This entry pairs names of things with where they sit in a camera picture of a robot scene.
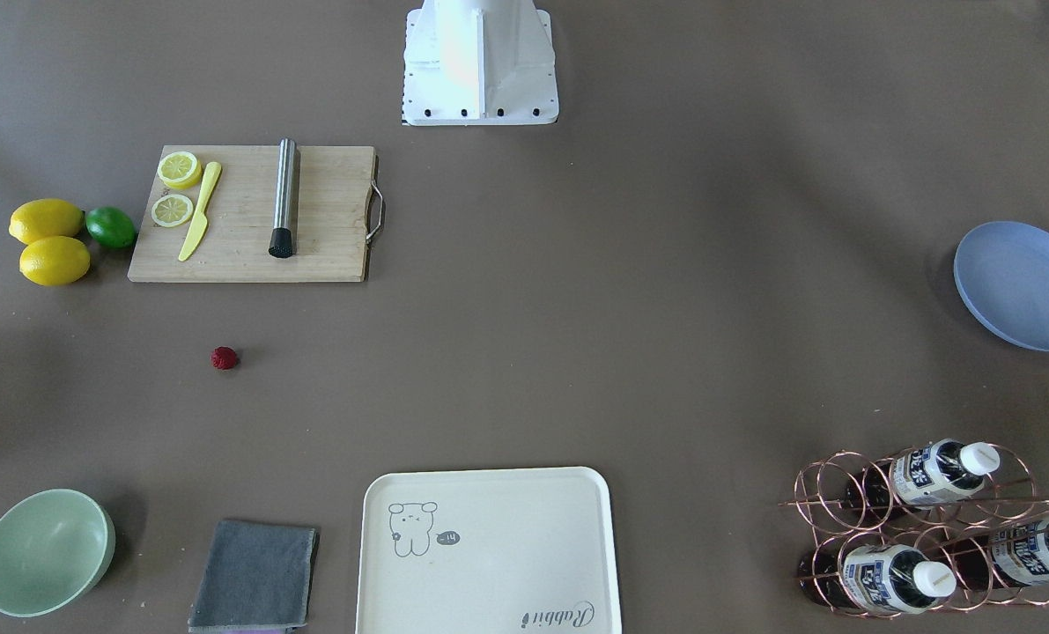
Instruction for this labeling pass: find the blue plate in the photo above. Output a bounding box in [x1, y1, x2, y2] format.
[952, 221, 1049, 352]

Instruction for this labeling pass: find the red strawberry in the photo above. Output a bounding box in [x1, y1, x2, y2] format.
[210, 346, 240, 371]

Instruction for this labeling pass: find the yellow lemon lower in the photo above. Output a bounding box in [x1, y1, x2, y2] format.
[19, 236, 91, 286]

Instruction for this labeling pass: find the yellow lemon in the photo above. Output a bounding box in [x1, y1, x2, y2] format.
[19, 236, 91, 286]
[8, 198, 85, 245]

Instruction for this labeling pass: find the yellow lemon upper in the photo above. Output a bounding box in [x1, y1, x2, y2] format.
[8, 198, 85, 245]

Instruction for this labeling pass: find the green lime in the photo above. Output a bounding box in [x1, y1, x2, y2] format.
[84, 206, 137, 249]

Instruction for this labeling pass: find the lemon slice lower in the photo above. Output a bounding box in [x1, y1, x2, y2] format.
[150, 194, 195, 228]

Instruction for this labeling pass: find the yellow plastic knife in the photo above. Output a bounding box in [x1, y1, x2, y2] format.
[177, 161, 222, 262]

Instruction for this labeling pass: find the lemon half upper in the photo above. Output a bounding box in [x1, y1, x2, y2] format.
[157, 150, 204, 191]

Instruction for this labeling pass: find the green bowl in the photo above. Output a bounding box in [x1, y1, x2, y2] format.
[0, 489, 116, 618]

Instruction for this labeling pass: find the steel muddler black tip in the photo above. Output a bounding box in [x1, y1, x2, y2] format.
[267, 138, 299, 258]

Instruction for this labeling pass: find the bamboo cutting board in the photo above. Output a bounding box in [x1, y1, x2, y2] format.
[127, 144, 380, 284]

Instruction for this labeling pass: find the grey folded cloth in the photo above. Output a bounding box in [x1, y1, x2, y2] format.
[188, 520, 318, 633]

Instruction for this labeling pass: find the cream rabbit tray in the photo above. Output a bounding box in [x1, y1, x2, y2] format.
[356, 466, 624, 633]

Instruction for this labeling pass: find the bottle top white cap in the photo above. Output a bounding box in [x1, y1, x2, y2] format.
[839, 439, 1001, 520]

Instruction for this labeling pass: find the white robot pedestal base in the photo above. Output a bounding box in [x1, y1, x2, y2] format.
[401, 1, 560, 126]

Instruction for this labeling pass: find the copper wire bottle rack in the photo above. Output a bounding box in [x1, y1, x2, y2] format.
[790, 443, 1049, 621]

